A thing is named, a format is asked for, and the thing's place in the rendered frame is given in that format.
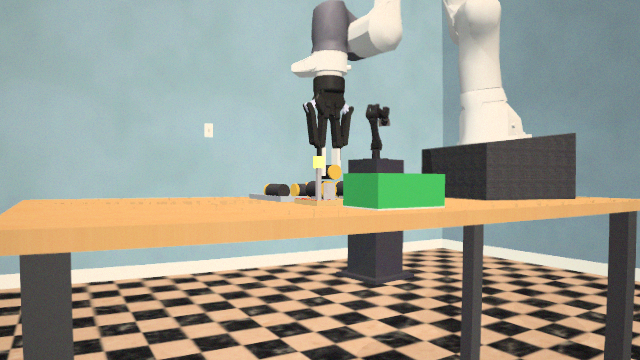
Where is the green box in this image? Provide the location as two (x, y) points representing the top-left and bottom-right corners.
(343, 173), (445, 211)

